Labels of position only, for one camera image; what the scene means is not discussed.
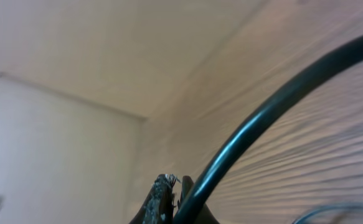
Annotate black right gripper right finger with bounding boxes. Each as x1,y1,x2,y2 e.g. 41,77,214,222
179,175,221,224

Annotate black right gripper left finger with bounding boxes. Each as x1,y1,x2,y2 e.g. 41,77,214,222
130,174,180,224

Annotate black usb cable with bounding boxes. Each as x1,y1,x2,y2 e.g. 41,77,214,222
291,202,363,224
172,28,363,224

